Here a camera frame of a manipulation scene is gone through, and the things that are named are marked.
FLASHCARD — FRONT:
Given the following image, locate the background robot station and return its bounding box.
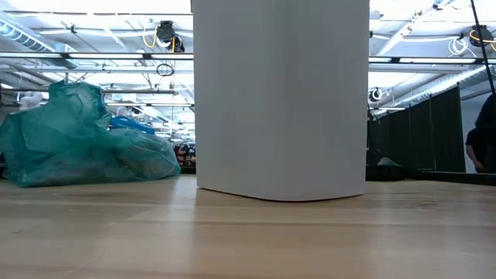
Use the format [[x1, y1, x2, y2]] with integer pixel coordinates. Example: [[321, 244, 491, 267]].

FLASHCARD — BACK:
[[174, 143, 197, 168]]

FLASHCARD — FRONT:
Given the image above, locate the white plastic trash bin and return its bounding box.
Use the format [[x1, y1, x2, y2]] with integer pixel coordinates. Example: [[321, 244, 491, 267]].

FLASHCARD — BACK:
[[191, 0, 371, 202]]

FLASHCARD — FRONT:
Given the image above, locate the black reel with yellow cable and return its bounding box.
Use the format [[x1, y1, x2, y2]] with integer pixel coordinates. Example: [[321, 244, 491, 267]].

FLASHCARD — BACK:
[[468, 24, 496, 51]]

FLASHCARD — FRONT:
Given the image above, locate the black partition curtain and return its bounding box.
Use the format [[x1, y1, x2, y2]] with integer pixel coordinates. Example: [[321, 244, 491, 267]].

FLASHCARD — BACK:
[[367, 85, 467, 174]]

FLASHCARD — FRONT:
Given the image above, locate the black hanging cable coil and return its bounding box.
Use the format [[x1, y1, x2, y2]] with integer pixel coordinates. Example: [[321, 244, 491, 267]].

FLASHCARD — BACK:
[[155, 63, 175, 78]]

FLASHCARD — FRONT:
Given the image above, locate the long black slanted cable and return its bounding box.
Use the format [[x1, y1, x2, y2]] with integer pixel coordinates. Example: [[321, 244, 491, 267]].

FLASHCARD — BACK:
[[470, 0, 496, 96]]

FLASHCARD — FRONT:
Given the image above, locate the teal plastic trash bag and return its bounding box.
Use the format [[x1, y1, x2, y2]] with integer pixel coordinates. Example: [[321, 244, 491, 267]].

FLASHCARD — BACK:
[[0, 80, 182, 188]]

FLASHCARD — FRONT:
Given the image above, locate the white robot figure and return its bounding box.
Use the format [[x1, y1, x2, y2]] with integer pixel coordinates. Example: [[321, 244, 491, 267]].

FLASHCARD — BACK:
[[18, 91, 44, 112]]

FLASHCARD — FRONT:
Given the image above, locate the person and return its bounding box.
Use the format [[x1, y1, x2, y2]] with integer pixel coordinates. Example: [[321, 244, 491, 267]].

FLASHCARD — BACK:
[[464, 92, 496, 174]]

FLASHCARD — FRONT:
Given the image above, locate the black glove gray cuff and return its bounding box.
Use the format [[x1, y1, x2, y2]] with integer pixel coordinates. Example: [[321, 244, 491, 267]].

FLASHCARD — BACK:
[[366, 157, 412, 182]]

